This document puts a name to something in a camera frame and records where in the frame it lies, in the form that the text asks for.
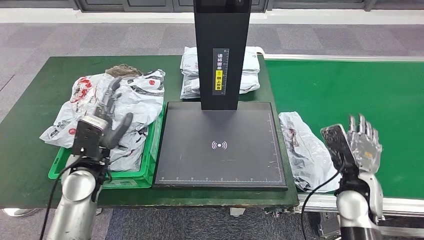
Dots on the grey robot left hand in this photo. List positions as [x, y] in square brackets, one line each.
[114, 136]

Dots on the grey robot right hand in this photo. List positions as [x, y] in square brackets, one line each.
[366, 149]

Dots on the grey parcel black print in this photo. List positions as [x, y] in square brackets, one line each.
[127, 155]

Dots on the large grey parcel red print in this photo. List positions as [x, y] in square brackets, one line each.
[142, 102]

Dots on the grey parcel faded print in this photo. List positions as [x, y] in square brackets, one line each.
[304, 155]

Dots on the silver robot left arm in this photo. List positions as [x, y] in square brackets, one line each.
[74, 202]

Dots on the green conveyor belt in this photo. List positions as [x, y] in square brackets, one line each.
[331, 89]

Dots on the flat grey stacked parcel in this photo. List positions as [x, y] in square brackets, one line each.
[251, 61]
[189, 86]

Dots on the green plastic crate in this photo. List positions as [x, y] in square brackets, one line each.
[145, 175]

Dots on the dark cabinet doors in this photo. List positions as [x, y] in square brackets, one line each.
[149, 4]

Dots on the black scanner column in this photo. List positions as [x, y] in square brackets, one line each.
[222, 26]

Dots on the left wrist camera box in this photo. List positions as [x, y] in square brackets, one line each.
[87, 136]

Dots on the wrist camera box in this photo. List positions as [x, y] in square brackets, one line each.
[87, 136]
[338, 145]

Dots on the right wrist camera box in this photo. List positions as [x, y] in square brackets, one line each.
[338, 145]

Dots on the black scanner base plate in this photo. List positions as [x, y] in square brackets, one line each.
[218, 165]

